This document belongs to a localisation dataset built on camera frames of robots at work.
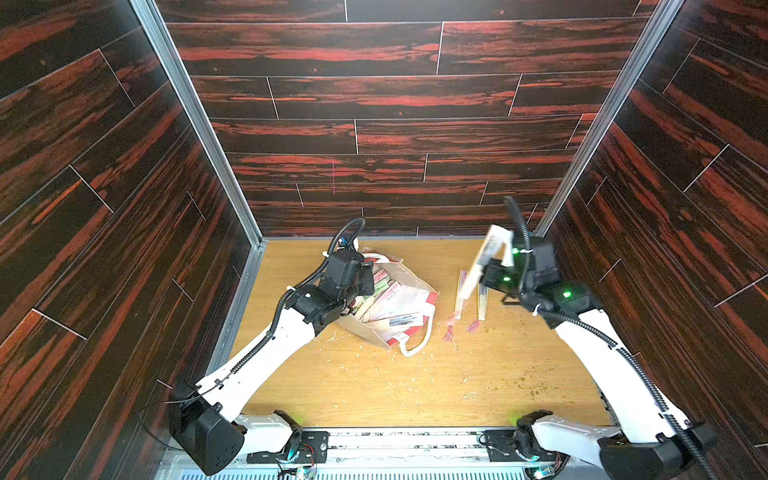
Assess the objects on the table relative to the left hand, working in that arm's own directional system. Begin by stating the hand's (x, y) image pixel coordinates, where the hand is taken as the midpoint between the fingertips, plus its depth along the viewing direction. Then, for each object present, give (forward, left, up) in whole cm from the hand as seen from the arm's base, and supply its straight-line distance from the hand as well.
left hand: (369, 270), depth 77 cm
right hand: (0, -32, +2) cm, 32 cm away
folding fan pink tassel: (+9, -30, -26) cm, 41 cm away
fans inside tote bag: (+5, -6, -24) cm, 25 cm away
